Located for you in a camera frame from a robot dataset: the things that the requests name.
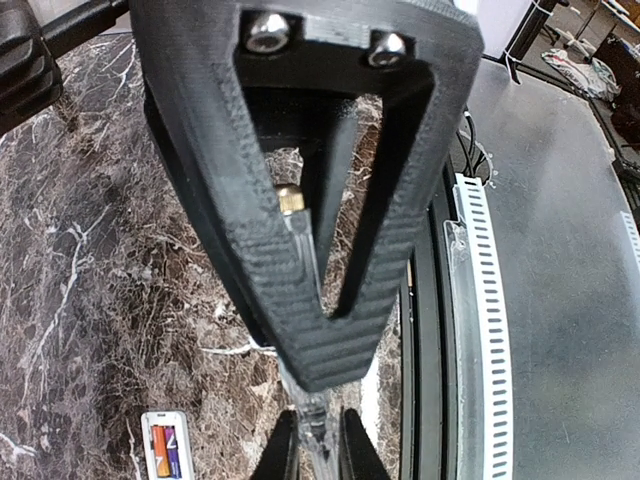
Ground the battery in remote orange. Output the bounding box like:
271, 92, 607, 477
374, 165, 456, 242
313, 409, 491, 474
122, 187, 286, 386
151, 426, 170, 478

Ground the white remote control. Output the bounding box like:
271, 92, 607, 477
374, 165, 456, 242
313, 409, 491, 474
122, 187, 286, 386
140, 410, 195, 480

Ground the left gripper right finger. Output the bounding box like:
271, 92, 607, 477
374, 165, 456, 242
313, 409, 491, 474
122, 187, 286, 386
339, 408, 390, 480

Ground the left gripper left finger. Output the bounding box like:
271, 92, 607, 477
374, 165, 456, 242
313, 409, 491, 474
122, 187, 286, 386
250, 410, 299, 480

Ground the centre white slotted cable duct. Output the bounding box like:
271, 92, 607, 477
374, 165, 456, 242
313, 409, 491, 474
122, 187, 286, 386
444, 174, 514, 479

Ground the purple battery in remote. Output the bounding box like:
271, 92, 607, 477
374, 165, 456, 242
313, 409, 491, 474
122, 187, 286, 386
164, 426, 182, 479

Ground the clear plastic screwdriver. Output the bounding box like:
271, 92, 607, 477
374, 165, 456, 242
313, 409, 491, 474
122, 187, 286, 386
275, 183, 340, 479

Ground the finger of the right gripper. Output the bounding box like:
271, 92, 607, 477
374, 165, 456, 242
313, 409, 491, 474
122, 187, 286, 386
129, 1, 484, 391
144, 97, 381, 346

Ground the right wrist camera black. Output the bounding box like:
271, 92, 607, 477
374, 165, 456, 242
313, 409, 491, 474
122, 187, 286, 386
1, 0, 129, 134

